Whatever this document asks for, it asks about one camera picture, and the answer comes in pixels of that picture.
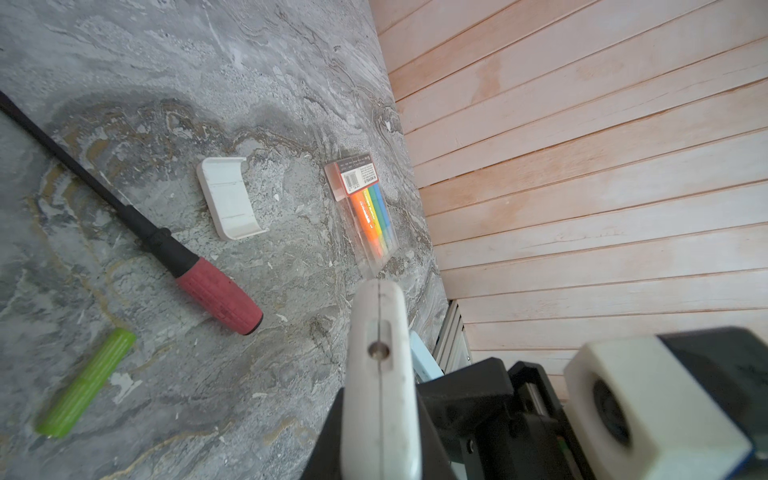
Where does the colored highlighter pack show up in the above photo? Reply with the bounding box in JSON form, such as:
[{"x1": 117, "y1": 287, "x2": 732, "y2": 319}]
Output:
[{"x1": 324, "y1": 153, "x2": 399, "y2": 279}]

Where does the red handled screwdriver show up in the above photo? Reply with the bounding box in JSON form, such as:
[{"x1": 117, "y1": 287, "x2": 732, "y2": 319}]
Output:
[{"x1": 1, "y1": 94, "x2": 264, "y2": 336}]

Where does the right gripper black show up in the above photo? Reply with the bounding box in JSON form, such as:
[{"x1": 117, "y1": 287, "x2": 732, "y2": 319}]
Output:
[{"x1": 416, "y1": 326, "x2": 768, "y2": 480}]

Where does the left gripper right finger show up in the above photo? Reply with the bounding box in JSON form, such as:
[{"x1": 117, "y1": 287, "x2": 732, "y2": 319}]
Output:
[{"x1": 417, "y1": 396, "x2": 457, "y2": 480}]

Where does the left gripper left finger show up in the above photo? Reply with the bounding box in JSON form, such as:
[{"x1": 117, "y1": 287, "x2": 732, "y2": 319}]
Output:
[{"x1": 300, "y1": 388, "x2": 344, "y2": 480}]

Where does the white battery cover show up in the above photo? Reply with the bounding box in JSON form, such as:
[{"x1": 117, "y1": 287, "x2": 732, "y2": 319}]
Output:
[{"x1": 196, "y1": 157, "x2": 267, "y2": 241}]

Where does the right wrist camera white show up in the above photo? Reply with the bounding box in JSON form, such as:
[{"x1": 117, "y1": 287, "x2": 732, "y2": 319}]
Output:
[{"x1": 564, "y1": 336, "x2": 752, "y2": 479}]

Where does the white remote control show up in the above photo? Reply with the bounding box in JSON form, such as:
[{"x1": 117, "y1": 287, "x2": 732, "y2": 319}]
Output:
[{"x1": 340, "y1": 279, "x2": 423, "y2": 479}]

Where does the green battery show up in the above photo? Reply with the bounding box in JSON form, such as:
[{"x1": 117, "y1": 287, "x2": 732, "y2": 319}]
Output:
[{"x1": 36, "y1": 328, "x2": 136, "y2": 438}]

